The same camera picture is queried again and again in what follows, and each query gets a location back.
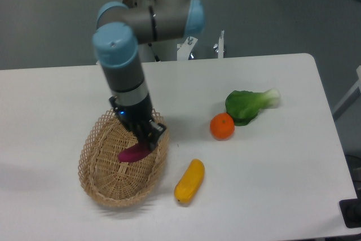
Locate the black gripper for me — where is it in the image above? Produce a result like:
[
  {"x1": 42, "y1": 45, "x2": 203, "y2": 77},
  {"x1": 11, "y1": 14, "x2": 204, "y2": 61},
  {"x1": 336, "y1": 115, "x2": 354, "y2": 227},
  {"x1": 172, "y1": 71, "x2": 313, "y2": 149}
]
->
[{"x1": 109, "y1": 94, "x2": 166, "y2": 151}]

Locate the purple sweet potato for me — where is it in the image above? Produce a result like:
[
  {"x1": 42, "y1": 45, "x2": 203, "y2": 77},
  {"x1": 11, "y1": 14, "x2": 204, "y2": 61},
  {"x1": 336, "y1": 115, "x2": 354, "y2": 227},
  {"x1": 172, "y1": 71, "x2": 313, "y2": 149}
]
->
[{"x1": 118, "y1": 143, "x2": 151, "y2": 163}]

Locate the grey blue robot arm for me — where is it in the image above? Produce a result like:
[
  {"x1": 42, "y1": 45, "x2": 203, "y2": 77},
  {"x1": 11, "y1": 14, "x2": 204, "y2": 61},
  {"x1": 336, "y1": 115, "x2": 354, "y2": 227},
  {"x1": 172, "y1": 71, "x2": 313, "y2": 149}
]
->
[{"x1": 92, "y1": 0, "x2": 205, "y2": 151}]

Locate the woven wicker basket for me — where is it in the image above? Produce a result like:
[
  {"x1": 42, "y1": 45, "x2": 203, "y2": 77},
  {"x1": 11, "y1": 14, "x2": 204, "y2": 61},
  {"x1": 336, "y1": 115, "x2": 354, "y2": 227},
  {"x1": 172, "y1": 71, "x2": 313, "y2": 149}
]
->
[{"x1": 78, "y1": 110, "x2": 169, "y2": 208}]

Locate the yellow mango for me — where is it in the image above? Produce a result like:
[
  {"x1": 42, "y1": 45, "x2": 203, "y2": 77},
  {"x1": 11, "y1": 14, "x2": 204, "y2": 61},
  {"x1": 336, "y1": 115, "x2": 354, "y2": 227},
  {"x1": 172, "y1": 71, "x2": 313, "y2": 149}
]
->
[{"x1": 174, "y1": 159, "x2": 205, "y2": 204}]

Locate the orange tangerine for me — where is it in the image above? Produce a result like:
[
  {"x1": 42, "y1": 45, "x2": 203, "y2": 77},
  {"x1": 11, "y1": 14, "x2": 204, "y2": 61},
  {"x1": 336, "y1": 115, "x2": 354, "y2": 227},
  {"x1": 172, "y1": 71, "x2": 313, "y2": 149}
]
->
[{"x1": 209, "y1": 113, "x2": 235, "y2": 140}]

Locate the green bok choy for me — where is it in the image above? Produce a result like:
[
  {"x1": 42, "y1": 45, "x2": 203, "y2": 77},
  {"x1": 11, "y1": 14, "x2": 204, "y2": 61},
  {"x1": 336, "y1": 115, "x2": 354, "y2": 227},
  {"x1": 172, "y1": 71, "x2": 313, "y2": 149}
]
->
[{"x1": 225, "y1": 89, "x2": 281, "y2": 126}]

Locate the black device at table edge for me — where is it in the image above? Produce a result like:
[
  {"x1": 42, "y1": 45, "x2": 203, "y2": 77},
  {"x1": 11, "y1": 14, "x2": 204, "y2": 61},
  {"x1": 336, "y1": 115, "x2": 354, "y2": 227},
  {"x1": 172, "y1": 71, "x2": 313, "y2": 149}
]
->
[{"x1": 339, "y1": 199, "x2": 360, "y2": 229}]

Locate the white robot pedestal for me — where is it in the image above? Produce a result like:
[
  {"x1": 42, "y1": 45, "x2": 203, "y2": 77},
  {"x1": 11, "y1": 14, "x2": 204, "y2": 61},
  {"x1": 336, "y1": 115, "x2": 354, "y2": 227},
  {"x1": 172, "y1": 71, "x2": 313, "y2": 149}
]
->
[{"x1": 121, "y1": 0, "x2": 161, "y2": 63}]

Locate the white metal base frame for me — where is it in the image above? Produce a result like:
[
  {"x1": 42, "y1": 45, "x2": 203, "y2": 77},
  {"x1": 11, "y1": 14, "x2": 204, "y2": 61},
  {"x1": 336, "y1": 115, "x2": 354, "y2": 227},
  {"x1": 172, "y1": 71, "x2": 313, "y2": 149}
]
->
[{"x1": 176, "y1": 29, "x2": 226, "y2": 61}]

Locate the white frame at right edge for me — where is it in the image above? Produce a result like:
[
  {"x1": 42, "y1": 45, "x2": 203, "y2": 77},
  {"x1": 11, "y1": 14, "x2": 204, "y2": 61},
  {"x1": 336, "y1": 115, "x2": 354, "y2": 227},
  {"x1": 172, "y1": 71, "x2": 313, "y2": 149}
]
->
[{"x1": 332, "y1": 66, "x2": 360, "y2": 121}]

